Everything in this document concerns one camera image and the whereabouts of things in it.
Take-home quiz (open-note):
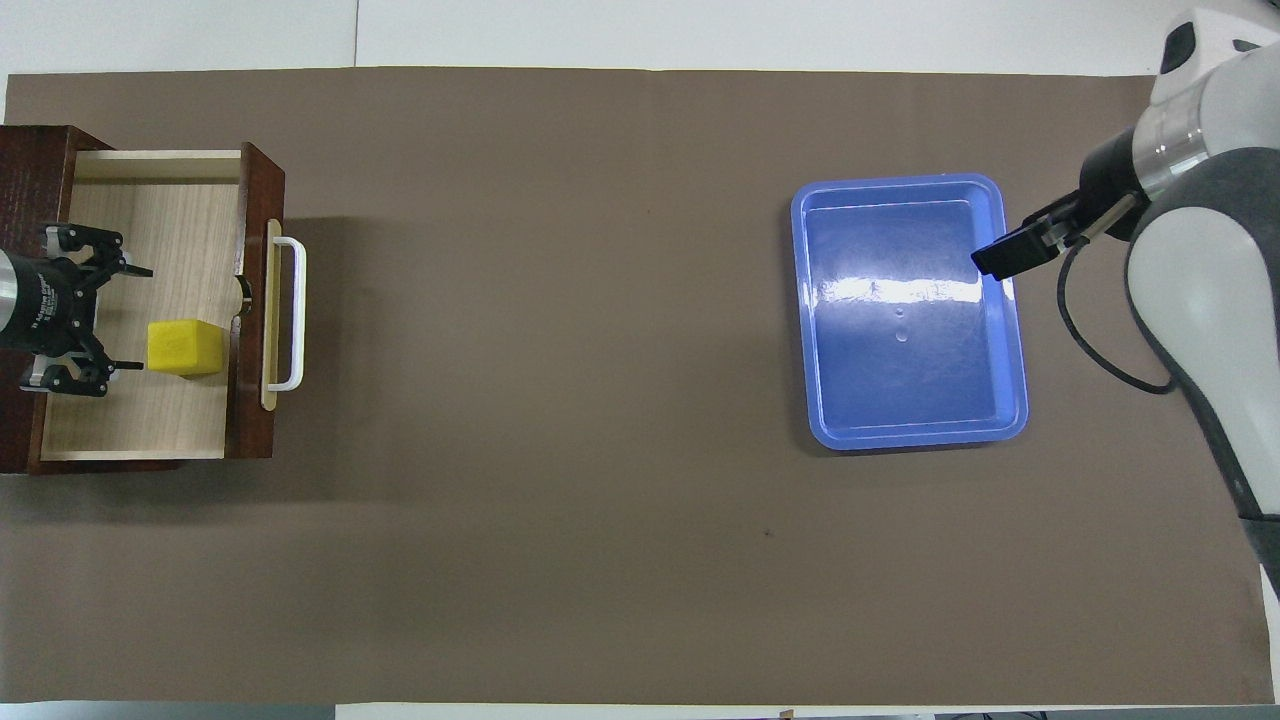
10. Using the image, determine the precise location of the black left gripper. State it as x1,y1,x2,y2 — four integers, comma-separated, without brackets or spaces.
10,225,154,398

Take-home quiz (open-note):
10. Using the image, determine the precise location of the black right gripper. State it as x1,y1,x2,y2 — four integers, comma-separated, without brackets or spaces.
972,127,1152,281

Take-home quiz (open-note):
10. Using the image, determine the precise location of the yellow cube block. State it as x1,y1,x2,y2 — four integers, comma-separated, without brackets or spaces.
147,318,223,377

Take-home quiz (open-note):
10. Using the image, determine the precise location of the white drawer handle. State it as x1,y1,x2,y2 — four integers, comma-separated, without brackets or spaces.
268,235,307,392

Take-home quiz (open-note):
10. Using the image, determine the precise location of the dark wooden drawer cabinet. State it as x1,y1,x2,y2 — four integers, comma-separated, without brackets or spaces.
0,124,186,475

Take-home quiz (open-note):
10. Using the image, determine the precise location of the blue plastic tray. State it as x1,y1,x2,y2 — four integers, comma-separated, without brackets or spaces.
790,172,1031,451

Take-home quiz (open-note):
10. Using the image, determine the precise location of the brown paper table mat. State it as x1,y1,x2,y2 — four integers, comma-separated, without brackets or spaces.
0,67,1276,706

